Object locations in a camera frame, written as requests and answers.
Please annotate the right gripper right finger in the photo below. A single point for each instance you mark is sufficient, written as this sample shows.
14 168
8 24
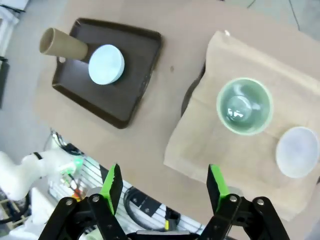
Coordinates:
225 217

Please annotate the dark grey object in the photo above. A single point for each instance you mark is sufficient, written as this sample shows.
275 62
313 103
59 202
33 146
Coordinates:
3 82

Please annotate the tall brown cup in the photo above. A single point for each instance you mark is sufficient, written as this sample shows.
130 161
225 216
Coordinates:
65 45

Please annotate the beige cloth mat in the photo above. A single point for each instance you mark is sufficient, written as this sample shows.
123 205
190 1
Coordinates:
200 140

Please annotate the tall green cup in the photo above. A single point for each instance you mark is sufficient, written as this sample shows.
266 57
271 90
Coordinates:
243 107

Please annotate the light blue bowl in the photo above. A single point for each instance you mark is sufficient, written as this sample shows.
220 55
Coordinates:
106 65

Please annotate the dark brown serving tray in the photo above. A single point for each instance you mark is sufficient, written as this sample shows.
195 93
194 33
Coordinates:
135 62

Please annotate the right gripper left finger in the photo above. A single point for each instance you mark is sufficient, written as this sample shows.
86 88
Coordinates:
105 217

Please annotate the pale white bowl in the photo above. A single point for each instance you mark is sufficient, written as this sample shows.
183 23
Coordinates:
297 152

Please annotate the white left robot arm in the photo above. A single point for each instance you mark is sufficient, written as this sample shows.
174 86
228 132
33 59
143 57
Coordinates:
30 170

